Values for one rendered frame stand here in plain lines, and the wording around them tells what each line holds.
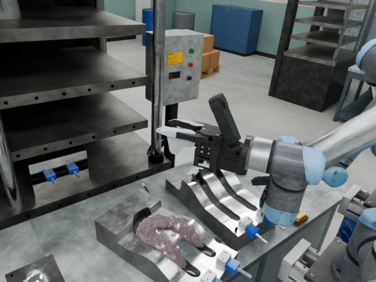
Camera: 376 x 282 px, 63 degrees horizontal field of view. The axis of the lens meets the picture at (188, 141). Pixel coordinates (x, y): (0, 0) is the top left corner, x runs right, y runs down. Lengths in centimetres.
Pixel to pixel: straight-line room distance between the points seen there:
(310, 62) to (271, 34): 337
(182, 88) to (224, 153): 122
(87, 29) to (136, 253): 95
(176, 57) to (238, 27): 651
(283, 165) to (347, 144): 18
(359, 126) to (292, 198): 22
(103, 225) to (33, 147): 52
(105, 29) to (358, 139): 114
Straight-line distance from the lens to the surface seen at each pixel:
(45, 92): 145
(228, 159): 69
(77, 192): 163
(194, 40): 184
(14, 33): 140
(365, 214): 93
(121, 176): 170
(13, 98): 143
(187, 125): 73
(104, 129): 163
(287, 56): 531
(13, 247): 142
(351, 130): 77
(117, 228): 123
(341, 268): 104
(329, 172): 110
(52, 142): 155
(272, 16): 839
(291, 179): 67
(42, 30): 142
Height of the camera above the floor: 177
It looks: 29 degrees down
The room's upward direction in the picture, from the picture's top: 5 degrees clockwise
